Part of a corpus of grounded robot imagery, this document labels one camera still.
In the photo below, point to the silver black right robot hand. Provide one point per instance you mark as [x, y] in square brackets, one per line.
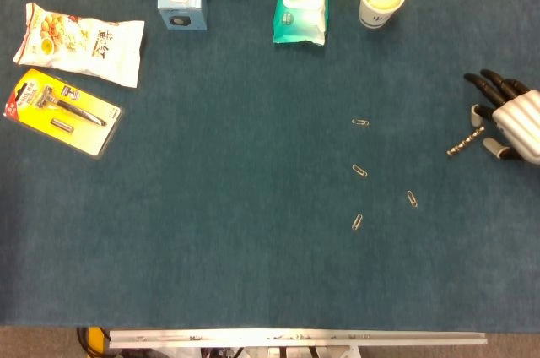
[521, 121]

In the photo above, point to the paper clip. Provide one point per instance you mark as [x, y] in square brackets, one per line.
[357, 221]
[412, 199]
[360, 171]
[360, 122]

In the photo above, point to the teal felt table cloth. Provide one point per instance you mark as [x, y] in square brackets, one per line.
[236, 189]

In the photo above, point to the white snack bag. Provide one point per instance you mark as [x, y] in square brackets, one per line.
[84, 47]

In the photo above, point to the yellow razor blister pack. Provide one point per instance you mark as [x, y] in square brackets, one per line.
[42, 111]

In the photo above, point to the aluminium frame rail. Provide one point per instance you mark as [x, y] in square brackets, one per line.
[295, 337]

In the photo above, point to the yellow block under rail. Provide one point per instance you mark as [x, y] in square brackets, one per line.
[96, 339]

